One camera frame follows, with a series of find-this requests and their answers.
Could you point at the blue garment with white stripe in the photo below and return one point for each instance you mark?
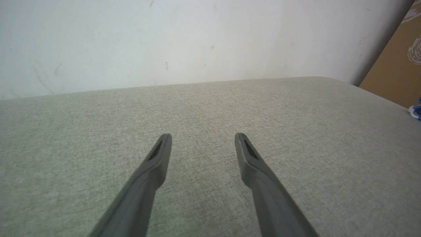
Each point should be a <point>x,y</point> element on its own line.
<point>416,111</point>

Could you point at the grey fabric sofa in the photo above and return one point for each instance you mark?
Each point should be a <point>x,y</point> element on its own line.
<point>210,115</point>

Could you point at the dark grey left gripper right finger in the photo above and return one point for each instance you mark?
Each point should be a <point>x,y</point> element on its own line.
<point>263,187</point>

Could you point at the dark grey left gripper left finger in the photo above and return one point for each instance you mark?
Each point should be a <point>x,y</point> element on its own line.
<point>144,191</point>

